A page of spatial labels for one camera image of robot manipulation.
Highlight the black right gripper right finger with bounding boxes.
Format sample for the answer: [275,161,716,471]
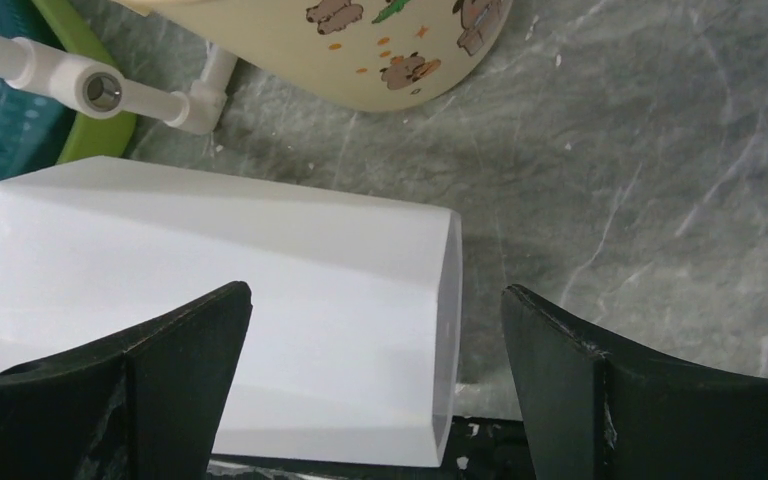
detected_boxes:
[501,285,768,479]

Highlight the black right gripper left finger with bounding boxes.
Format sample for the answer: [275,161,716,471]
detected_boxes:
[0,281,252,479]

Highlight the white octagonal plastic container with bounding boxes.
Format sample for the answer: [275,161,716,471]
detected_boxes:
[0,156,463,467]

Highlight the blue and cream bucket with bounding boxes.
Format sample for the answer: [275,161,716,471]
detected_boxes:
[123,0,514,112]

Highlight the black base bar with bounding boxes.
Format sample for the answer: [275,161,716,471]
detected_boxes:
[205,416,535,480]

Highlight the green plastic tray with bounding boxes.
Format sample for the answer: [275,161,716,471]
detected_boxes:
[33,0,136,163]

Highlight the teal perforated plastic basket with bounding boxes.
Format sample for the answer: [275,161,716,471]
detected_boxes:
[0,1,75,180]

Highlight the white PVC pipe frame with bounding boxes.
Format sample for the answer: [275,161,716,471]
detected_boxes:
[0,36,238,135]

